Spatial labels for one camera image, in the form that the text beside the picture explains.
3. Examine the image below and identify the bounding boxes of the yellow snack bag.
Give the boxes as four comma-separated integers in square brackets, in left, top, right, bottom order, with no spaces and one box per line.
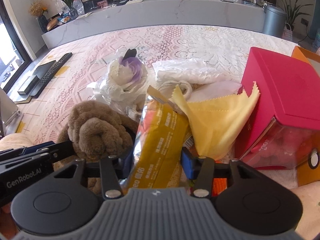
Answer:
[123,86,189,193]

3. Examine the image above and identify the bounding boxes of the lace tablecloth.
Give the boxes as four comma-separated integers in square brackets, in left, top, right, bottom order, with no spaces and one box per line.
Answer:
[15,24,299,190]

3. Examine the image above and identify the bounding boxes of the grey trash can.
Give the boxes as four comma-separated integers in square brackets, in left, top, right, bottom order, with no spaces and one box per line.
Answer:
[263,4,287,38]

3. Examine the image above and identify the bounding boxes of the black set-top box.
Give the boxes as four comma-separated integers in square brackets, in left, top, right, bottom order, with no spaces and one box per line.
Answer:
[17,60,56,95]

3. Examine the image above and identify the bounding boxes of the brown plush toy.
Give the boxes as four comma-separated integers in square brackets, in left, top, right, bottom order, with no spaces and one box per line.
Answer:
[53,100,138,196]

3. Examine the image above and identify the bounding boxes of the orange cardboard box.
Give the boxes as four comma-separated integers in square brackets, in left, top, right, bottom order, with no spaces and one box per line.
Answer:
[291,45,320,188]

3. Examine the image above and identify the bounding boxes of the green plant in glass vase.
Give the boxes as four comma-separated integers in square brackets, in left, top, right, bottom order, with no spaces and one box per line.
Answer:
[52,0,79,21]

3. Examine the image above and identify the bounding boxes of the yellow cloth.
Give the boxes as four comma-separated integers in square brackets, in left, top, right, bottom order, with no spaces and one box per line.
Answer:
[172,81,260,160]

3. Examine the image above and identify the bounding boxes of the grey tv cabinet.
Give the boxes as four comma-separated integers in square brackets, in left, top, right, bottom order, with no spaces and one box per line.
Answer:
[42,0,265,48]

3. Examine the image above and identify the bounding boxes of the yellow flowers in vase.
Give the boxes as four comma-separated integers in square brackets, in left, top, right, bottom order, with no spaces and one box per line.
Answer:
[28,0,48,33]

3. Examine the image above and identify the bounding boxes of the white cloth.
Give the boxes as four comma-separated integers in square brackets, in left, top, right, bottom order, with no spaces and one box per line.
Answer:
[152,59,242,102]

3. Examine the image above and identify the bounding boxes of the black remote control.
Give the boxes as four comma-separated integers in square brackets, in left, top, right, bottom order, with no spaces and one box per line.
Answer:
[30,53,73,98]

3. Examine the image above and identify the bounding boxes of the red storage box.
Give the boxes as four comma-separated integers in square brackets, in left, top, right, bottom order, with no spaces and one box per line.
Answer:
[234,47,319,170]

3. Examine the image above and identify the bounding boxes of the potted plant by wall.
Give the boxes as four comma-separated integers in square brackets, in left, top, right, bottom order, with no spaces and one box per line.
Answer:
[279,0,312,41]

